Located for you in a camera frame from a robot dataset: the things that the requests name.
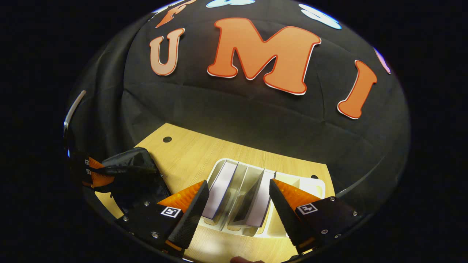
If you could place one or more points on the portrait cover book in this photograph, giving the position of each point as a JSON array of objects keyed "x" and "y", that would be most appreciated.
[{"x": 261, "y": 204}]

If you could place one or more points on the white bookshelf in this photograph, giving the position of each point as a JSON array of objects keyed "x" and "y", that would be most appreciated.
[{"x": 310, "y": 190}]

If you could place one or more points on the black schoolbag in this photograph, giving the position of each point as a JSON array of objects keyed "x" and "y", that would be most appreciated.
[{"x": 139, "y": 190}]

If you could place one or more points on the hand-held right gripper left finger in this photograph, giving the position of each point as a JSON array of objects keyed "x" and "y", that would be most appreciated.
[{"x": 190, "y": 219}]

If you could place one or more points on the blue cover book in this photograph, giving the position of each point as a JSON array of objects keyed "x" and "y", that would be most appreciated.
[{"x": 221, "y": 190}]

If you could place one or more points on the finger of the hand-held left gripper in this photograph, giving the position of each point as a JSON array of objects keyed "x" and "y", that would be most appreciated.
[
  {"x": 100, "y": 179},
  {"x": 94, "y": 162}
]

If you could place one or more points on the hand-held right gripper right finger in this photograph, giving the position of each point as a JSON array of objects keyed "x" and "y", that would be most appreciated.
[{"x": 289, "y": 223}]

